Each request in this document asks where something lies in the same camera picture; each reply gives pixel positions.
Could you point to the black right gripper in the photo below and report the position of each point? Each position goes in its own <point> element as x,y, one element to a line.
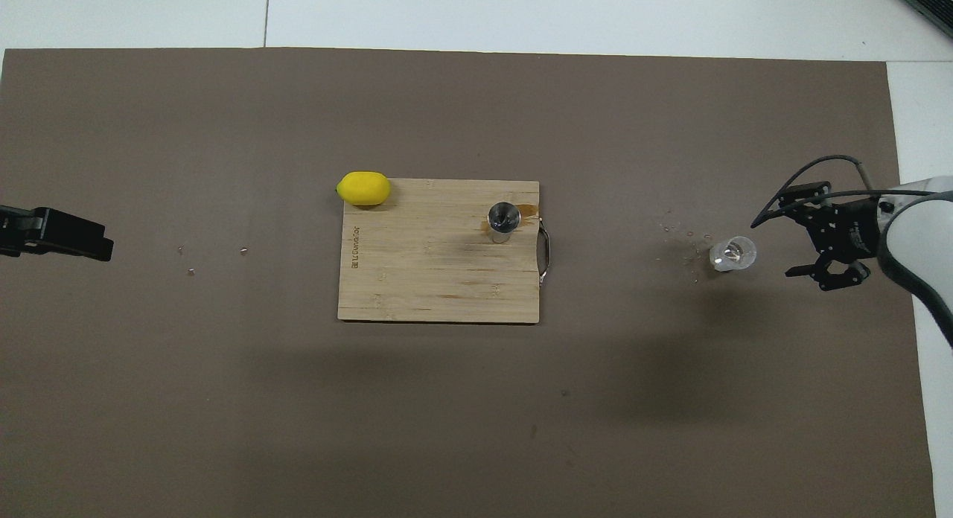
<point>849,231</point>

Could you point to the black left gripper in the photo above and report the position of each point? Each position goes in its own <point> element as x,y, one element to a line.
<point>18,242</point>

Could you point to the small clear glass cup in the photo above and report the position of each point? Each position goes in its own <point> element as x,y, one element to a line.
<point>733,254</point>

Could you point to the steel double-cone jigger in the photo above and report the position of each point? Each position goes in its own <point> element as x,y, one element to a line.
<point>503,220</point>

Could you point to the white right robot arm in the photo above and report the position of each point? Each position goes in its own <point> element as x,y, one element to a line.
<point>923,228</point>

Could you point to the yellow lemon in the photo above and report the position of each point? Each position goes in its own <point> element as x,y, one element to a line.
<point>363,188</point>

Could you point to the brown table mat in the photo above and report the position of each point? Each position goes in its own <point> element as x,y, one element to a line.
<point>447,429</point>

